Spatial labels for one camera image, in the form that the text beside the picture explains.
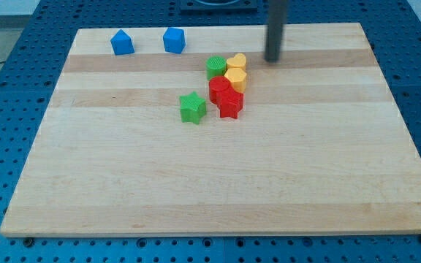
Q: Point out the green cylinder block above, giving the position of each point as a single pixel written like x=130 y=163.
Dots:
x=215 y=66

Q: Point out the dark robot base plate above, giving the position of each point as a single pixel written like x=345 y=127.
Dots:
x=217 y=5

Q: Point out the yellow heart block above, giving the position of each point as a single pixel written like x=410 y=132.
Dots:
x=237 y=61

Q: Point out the red star block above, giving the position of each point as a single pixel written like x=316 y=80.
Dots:
x=230 y=103

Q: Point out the yellow hexagon block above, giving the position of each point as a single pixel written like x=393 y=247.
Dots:
x=237 y=78

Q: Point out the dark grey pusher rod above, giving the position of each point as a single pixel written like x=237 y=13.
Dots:
x=277 y=18

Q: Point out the blue cube block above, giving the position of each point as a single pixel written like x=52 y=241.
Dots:
x=174 y=40

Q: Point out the green star block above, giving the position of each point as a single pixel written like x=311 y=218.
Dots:
x=192 y=108

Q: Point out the blue pentagon block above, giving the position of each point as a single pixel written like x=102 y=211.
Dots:
x=121 y=43

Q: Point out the red cylinder block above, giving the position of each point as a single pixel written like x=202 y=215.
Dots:
x=216 y=85

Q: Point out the light wooden board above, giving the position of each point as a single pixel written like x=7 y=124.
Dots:
x=319 y=148

